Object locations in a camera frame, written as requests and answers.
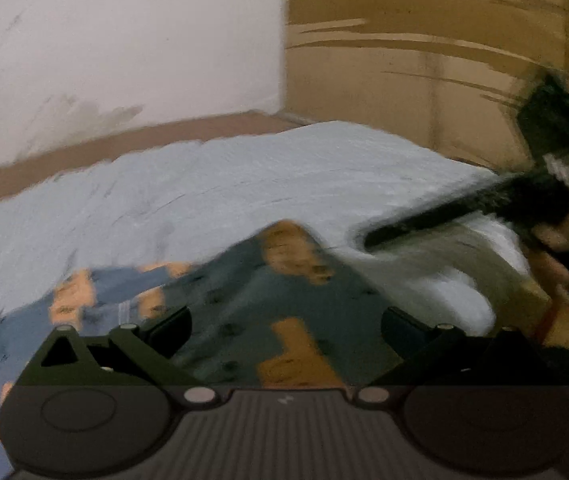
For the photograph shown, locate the brown wooden bed frame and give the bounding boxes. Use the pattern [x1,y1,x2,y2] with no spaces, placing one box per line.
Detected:
[0,110,310,211]

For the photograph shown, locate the blue pants with orange print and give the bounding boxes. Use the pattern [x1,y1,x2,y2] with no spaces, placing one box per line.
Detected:
[0,220,405,480]

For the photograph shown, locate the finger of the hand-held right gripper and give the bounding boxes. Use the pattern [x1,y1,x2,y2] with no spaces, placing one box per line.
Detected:
[362,167,569,252]

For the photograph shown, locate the person's right hand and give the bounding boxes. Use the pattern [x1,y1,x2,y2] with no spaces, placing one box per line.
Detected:
[527,192,569,311]

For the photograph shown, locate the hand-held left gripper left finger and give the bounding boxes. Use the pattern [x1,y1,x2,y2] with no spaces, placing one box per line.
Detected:
[13,305,218,407]

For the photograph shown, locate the brown wooden wardrobe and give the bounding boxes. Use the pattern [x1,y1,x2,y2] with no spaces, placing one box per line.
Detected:
[283,0,569,173]

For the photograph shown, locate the light blue bed sheet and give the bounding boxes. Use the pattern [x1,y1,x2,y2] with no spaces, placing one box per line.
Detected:
[0,120,535,336]

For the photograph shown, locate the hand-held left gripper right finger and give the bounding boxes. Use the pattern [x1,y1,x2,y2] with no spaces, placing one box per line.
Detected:
[352,306,569,407]

